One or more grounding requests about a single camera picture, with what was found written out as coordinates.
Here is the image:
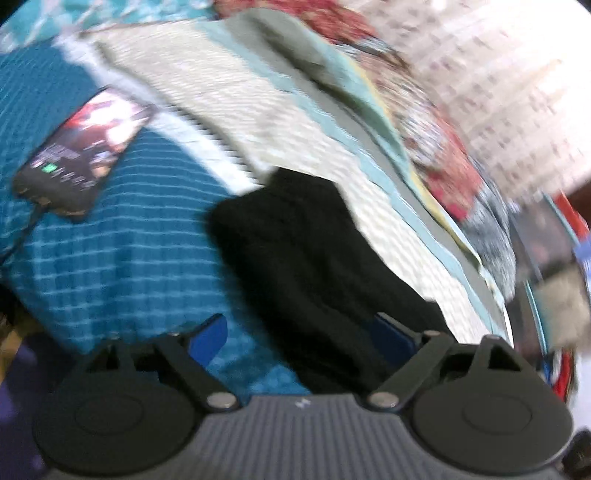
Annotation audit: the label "striped teal grey bedspread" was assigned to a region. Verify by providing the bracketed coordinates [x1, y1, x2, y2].
[55, 9, 512, 343]

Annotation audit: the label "red clothes pile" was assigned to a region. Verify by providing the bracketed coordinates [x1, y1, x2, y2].
[539, 349, 577, 403]

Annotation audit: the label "clear teal-lid bin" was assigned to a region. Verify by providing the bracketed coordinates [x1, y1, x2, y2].
[509, 193, 579, 282]
[506, 282, 548, 364]

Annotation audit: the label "black pants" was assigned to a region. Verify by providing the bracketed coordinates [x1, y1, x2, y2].
[206, 169, 449, 396]

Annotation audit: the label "cardboard box with blue cloth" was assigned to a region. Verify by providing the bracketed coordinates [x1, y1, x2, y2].
[533, 238, 590, 350]

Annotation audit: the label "red patterned quilt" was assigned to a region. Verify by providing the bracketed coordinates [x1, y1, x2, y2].
[214, 1, 485, 227]

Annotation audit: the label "beige floral curtain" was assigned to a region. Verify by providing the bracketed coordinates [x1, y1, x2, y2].
[346, 1, 590, 200]

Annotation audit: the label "black smartphone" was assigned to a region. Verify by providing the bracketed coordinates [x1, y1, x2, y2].
[12, 86, 156, 221]

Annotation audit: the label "lower clear teal-lid bin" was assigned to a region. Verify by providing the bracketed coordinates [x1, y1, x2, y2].
[506, 282, 548, 364]

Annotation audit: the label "grey speckled blanket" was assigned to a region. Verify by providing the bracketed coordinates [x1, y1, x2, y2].
[460, 180, 517, 301]

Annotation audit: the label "upper clear teal-lid bin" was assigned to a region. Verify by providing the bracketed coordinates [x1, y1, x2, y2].
[509, 193, 579, 282]

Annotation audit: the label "blue checkered blanket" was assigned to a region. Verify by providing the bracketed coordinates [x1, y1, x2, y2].
[1, 42, 304, 398]

